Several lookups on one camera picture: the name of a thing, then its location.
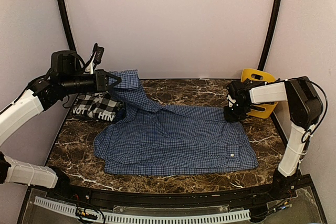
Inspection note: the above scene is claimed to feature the black corner post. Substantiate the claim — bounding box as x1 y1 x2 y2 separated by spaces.
57 0 77 51
257 0 281 71

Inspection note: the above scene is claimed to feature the blue checked long sleeve shirt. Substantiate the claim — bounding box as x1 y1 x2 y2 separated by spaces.
94 70 258 176

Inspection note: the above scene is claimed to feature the left black corner post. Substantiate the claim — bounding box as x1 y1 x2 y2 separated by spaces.
57 0 77 51

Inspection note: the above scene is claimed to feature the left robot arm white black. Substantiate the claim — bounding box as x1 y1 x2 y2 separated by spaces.
1 47 121 201

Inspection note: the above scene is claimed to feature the white slotted cable duct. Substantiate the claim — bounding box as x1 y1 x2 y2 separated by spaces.
28 196 250 224

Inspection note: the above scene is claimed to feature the black front rail frame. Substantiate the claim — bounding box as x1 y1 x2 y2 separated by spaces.
44 182 295 211

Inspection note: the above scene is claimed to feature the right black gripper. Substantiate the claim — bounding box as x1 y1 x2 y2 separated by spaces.
224 101 250 122

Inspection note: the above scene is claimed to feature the black white plaid shirt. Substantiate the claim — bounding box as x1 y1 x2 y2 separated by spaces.
70 92 124 123

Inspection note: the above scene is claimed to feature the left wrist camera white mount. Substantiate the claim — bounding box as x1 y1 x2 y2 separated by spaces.
84 43 104 74

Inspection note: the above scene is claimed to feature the right black corner post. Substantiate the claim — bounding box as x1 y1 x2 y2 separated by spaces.
257 0 281 71

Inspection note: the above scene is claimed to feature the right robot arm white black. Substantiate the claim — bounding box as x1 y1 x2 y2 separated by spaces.
224 76 328 178

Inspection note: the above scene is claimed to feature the yellow plastic basket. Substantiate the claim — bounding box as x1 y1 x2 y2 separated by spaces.
241 68 278 119

